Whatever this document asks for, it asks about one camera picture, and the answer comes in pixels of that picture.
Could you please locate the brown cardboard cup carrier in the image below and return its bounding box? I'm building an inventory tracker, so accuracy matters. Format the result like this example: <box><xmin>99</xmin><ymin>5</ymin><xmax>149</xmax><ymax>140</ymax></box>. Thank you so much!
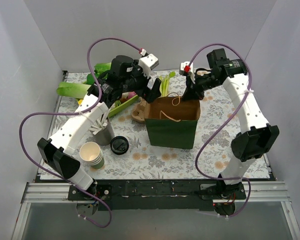
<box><xmin>131</xmin><ymin>99</ymin><xmax>148</xmax><ymax>123</ymax></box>

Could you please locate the green paper bag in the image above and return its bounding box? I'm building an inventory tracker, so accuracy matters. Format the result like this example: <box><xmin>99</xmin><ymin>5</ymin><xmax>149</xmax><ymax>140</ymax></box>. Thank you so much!
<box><xmin>144</xmin><ymin>96</ymin><xmax>201</xmax><ymax>149</ymax></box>

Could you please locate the stack of green paper cups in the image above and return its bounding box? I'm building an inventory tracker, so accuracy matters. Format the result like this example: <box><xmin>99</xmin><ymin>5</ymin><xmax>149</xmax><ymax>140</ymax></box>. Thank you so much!
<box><xmin>79</xmin><ymin>142</ymin><xmax>105</xmax><ymax>170</ymax></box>

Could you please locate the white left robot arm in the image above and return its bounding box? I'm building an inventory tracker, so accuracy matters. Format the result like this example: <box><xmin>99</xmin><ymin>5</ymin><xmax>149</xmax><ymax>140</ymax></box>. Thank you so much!
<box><xmin>37</xmin><ymin>54</ymin><xmax>161</xmax><ymax>200</ymax></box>

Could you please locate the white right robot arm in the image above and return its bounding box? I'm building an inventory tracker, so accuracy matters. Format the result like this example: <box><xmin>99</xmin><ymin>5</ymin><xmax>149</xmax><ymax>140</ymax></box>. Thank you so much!
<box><xmin>179</xmin><ymin>48</ymin><xmax>280</xmax><ymax>200</ymax></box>

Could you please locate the purple onion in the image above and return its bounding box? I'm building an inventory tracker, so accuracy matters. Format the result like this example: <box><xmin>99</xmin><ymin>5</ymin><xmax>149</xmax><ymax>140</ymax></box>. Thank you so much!
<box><xmin>127</xmin><ymin>91</ymin><xmax>136</xmax><ymax>99</ymax></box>

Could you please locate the celery stalk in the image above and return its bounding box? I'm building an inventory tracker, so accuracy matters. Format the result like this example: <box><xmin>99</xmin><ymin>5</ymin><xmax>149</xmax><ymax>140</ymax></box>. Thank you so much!
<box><xmin>159</xmin><ymin>71</ymin><xmax>176</xmax><ymax>97</ymax></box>

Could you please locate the green vegetable tray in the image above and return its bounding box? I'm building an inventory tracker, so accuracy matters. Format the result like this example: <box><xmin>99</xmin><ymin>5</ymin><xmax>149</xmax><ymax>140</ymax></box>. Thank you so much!
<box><xmin>107</xmin><ymin>95</ymin><xmax>139</xmax><ymax>118</ymax></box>

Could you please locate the green bok choy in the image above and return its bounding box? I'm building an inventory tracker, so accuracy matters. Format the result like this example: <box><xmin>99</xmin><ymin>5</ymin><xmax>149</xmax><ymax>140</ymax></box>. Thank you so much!
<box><xmin>86</xmin><ymin>73</ymin><xmax>96</xmax><ymax>85</ymax></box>

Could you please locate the grey straw holder cup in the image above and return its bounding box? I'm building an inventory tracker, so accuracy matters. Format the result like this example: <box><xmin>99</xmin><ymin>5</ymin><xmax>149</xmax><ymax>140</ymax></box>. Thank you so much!
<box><xmin>92</xmin><ymin>122</ymin><xmax>115</xmax><ymax>146</ymax></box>

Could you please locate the floral table mat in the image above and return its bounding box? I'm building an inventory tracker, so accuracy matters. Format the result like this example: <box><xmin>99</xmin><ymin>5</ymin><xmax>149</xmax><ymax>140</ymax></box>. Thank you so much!
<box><xmin>39</xmin><ymin>69</ymin><xmax>272</xmax><ymax>180</ymax></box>

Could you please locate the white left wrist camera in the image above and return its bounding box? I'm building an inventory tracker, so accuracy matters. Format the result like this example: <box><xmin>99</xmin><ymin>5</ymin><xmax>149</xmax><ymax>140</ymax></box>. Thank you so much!
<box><xmin>138</xmin><ymin>53</ymin><xmax>159</xmax><ymax>78</ymax></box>

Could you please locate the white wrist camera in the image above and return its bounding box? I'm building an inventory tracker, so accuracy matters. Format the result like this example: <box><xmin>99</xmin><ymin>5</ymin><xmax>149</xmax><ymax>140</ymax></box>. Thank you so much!
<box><xmin>138</xmin><ymin>53</ymin><xmax>159</xmax><ymax>78</ymax></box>
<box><xmin>179</xmin><ymin>61</ymin><xmax>195</xmax><ymax>83</ymax></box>

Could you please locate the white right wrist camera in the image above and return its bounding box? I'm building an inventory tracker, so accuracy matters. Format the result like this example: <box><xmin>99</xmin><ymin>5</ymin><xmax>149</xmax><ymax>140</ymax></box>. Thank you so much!
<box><xmin>179</xmin><ymin>61</ymin><xmax>195</xmax><ymax>83</ymax></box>

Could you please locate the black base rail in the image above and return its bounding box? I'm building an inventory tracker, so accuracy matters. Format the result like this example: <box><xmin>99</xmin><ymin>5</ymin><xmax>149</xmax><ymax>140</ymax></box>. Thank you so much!
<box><xmin>67</xmin><ymin>178</ymin><xmax>248</xmax><ymax>211</ymax></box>

